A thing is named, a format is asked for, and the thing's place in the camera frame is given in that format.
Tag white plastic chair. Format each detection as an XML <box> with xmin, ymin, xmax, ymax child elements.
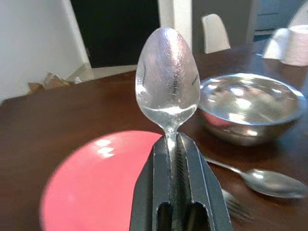
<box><xmin>287</xmin><ymin>2</ymin><xmax>308</xmax><ymax>28</ymax></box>
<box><xmin>262</xmin><ymin>28</ymin><xmax>289</xmax><ymax>60</ymax></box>
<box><xmin>201</xmin><ymin>13</ymin><xmax>231</xmax><ymax>54</ymax></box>

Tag steel fork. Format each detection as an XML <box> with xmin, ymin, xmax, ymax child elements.
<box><xmin>221</xmin><ymin>189</ymin><xmax>253</xmax><ymax>222</ymax></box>

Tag stainless steel bowl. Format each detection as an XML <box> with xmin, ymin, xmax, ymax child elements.
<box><xmin>197</xmin><ymin>73</ymin><xmax>306</xmax><ymax>146</ymax></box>

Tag pink round plate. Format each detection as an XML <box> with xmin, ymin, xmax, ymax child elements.
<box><xmin>39</xmin><ymin>129</ymin><xmax>166</xmax><ymax>231</ymax></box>

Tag steel spoon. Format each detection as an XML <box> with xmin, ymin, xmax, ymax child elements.
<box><xmin>203</xmin><ymin>155</ymin><xmax>308</xmax><ymax>199</ymax></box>
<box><xmin>135</xmin><ymin>26</ymin><xmax>201</xmax><ymax>195</ymax></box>

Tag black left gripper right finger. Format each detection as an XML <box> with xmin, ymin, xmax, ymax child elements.
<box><xmin>177</xmin><ymin>132</ymin><xmax>233</xmax><ymax>231</ymax></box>

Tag grey kitchen cabinet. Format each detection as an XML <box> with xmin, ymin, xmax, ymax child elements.
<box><xmin>254</xmin><ymin>0</ymin><xmax>308</xmax><ymax>32</ymax></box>

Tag white paper towel roll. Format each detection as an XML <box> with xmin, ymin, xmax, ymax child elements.
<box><xmin>280</xmin><ymin>25</ymin><xmax>308</xmax><ymax>67</ymax></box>

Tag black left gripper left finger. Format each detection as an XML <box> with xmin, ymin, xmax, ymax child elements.
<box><xmin>129</xmin><ymin>136</ymin><xmax>174</xmax><ymax>231</ymax></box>

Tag brown cardboard scraps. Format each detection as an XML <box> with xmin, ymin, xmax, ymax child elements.
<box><xmin>28</xmin><ymin>72</ymin><xmax>70</xmax><ymax>91</ymax></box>

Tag black door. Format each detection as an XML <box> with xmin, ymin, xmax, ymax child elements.
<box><xmin>69</xmin><ymin>0</ymin><xmax>161</xmax><ymax>69</ymax></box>

